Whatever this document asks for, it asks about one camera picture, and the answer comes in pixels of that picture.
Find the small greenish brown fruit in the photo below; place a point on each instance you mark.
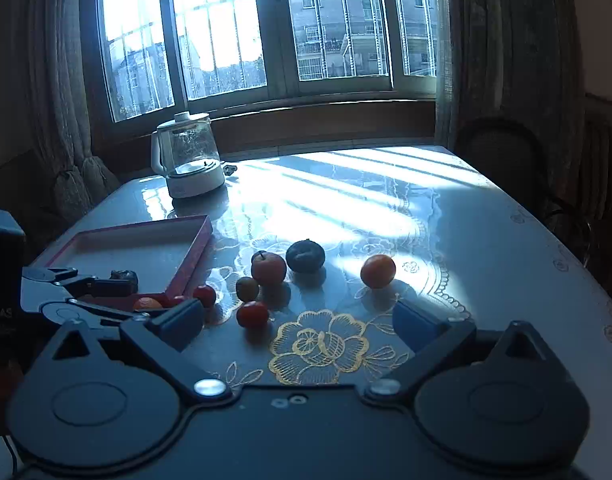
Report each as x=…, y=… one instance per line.
x=247, y=288

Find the floral lace tablecloth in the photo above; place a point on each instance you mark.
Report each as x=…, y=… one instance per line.
x=486, y=240

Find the red rectangular tray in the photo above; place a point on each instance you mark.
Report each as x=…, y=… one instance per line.
x=135, y=250

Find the orange tangerine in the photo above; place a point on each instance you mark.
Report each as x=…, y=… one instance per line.
x=378, y=271

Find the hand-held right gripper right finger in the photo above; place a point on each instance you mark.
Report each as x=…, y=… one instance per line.
x=416, y=325

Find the small dark fruit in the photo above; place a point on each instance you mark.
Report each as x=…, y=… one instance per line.
x=124, y=276

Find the small orange fruit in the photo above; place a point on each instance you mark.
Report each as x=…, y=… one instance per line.
x=146, y=304

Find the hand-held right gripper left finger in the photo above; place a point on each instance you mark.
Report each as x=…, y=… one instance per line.
x=180, y=323

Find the dark round-backed chair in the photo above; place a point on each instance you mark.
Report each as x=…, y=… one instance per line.
x=506, y=160

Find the small dark plug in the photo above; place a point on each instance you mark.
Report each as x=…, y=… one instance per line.
x=230, y=169

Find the grey hanging curtain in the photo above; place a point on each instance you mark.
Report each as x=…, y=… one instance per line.
x=496, y=60

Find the red apple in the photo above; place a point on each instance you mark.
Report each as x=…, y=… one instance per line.
x=269, y=269

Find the large barred window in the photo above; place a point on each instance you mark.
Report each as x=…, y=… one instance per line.
x=235, y=35

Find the grey tied curtain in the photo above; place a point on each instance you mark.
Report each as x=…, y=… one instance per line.
x=65, y=110

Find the white glass electric kettle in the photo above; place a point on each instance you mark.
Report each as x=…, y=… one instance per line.
x=188, y=160

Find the dark purple plum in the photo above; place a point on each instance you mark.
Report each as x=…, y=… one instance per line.
x=306, y=256

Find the small red cherry tomato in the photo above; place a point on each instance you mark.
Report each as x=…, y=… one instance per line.
x=204, y=295

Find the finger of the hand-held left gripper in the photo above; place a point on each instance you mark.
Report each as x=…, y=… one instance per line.
x=93, y=311
x=100, y=287

